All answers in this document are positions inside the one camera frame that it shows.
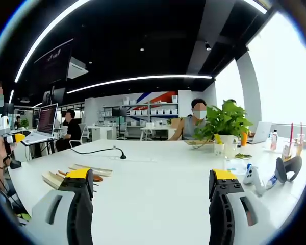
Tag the clear plastic packet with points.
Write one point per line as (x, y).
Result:
(234, 166)

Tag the flat white table socket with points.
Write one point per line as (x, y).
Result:
(135, 159)

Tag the green potted plant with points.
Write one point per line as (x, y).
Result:
(225, 122)

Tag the white side desk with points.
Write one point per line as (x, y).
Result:
(38, 140)

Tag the small white cup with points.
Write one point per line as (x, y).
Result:
(219, 148)

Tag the white computer monitor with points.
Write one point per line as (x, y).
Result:
(47, 120)

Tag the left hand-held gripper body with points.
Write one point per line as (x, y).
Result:
(4, 125)

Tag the white handheld controller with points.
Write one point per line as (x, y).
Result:
(251, 174)

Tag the shelf with white boxes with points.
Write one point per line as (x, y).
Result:
(148, 109)

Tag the black object on table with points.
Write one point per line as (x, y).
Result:
(15, 164)

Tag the silver open laptop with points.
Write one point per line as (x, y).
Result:
(260, 132)

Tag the person's left hand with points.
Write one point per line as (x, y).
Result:
(0, 153)

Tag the orange cup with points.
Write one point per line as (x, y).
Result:
(243, 140)

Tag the hanging dark screen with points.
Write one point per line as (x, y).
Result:
(54, 61)

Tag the grey headset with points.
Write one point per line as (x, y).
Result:
(288, 168)

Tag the drink cup with red straw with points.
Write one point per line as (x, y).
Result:
(300, 143)

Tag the pink drink bottle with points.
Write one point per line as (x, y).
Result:
(274, 141)

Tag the ceiling air conditioner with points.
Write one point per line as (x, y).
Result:
(77, 68)

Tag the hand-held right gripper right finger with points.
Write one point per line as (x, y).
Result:
(247, 219)

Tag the brown wooden utensil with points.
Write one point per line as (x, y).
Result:
(98, 178)

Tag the small green dish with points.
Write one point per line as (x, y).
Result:
(243, 155)

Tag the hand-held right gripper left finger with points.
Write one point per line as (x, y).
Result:
(53, 217)

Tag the white office chair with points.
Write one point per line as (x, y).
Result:
(84, 131)

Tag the white and blue tube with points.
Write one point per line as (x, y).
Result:
(272, 180)

